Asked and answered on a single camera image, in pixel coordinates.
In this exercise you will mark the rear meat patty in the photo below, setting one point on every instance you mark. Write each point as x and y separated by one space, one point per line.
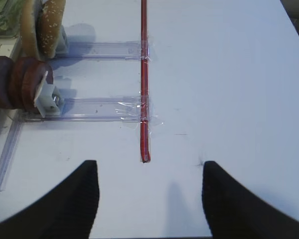
32 78

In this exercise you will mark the sesame bun front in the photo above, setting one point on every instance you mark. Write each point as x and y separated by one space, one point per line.
28 21

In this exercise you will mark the sesame bun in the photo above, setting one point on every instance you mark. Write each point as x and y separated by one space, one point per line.
28 21
52 38

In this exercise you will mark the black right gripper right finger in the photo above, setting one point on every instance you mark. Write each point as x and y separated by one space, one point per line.
234 212

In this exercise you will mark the red plastic rail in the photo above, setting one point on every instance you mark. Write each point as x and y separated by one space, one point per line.
144 121

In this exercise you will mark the clear cross rail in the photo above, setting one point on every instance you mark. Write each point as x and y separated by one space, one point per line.
114 109
131 50

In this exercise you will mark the clear lower right cross rail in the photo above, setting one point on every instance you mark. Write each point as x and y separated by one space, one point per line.
114 109

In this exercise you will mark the clear rail right of tray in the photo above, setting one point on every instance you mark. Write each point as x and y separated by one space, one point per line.
10 127

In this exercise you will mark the front meat patty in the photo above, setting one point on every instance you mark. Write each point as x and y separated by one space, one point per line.
6 65

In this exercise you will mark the clear plastic container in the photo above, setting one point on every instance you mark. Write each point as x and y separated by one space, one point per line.
2 20

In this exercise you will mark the green lettuce in container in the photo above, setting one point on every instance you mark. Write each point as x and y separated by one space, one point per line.
0 15

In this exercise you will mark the white plastic pusher block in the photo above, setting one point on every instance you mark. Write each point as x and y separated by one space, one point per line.
48 99

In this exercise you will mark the meat patty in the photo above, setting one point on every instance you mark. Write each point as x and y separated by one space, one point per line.
6 65
16 80
32 78

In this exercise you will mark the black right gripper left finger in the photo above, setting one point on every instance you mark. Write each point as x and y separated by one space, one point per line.
68 211

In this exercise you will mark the sesame bun rear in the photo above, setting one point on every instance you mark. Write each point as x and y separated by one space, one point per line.
52 38

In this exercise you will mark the clear upper right cross rail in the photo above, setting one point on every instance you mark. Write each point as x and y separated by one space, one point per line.
131 50

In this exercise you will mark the middle meat patty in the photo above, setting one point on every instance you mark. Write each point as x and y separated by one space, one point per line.
16 80

